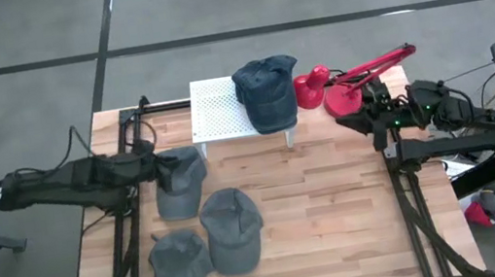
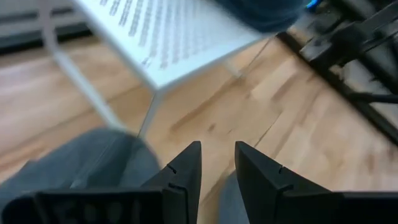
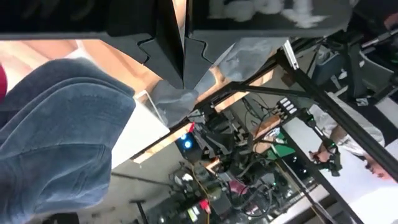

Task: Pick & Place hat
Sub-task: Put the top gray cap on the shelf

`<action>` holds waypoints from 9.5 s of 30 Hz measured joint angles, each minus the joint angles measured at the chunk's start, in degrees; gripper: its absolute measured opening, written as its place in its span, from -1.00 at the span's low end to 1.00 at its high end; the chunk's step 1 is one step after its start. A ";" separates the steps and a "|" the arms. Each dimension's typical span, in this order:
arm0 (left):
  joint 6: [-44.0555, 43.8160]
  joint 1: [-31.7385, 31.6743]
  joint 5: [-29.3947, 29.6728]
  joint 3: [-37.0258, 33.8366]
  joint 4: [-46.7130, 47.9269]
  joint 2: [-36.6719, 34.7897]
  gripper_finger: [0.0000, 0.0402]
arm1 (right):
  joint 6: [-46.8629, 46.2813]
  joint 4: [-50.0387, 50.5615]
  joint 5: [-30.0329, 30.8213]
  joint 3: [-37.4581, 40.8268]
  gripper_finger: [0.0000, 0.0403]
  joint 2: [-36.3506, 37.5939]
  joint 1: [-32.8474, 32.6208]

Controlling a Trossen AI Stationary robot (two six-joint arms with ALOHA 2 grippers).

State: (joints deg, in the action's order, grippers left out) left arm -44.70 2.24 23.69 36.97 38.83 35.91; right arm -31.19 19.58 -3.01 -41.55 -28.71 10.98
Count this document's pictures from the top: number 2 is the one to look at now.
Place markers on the navy baseball cap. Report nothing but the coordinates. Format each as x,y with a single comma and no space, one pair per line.
264,15

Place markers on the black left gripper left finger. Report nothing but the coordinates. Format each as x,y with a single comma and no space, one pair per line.
183,186

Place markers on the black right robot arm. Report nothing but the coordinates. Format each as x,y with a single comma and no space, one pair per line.
351,37

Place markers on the white perforated metal rack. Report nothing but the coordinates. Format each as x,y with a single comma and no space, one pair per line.
186,46

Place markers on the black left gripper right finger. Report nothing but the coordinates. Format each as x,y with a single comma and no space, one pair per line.
267,193

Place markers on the grey baseball cap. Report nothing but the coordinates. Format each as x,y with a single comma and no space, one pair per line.
93,155

